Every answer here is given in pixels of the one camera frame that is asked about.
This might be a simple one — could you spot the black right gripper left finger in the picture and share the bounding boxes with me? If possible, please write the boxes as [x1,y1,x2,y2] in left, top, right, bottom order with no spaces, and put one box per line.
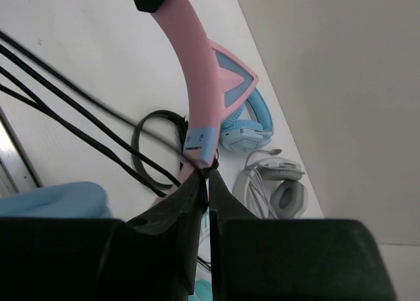
[127,173,205,296]

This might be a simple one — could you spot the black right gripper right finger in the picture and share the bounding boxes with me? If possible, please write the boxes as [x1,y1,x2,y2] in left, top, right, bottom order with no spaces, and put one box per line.
[209,170,256,300]

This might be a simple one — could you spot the pink blue cat-ear headphones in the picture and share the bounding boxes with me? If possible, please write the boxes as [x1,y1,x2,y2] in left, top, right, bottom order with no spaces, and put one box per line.
[0,0,260,220]

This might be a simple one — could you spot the black headphone audio cable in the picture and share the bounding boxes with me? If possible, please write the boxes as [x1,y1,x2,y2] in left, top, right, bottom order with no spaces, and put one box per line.
[0,30,221,199]

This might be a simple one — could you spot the light blue over-ear headphones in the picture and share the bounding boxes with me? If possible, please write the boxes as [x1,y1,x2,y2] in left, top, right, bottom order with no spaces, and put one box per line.
[219,89,274,153]

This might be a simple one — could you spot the small black on-ear headphones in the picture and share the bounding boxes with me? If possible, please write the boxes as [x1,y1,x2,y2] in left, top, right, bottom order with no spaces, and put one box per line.
[131,110,188,191]

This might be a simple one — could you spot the white teal cat-ear headphones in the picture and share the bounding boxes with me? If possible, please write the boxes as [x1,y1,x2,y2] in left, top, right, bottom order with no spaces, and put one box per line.
[188,210,213,301]

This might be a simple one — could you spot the white grey gaming headset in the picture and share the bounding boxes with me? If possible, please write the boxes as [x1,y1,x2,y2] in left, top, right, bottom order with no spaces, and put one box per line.
[232,149,308,220]

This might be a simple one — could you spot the aluminium front rail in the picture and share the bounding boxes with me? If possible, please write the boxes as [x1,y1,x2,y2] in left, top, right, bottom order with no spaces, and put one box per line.
[1,109,43,198]

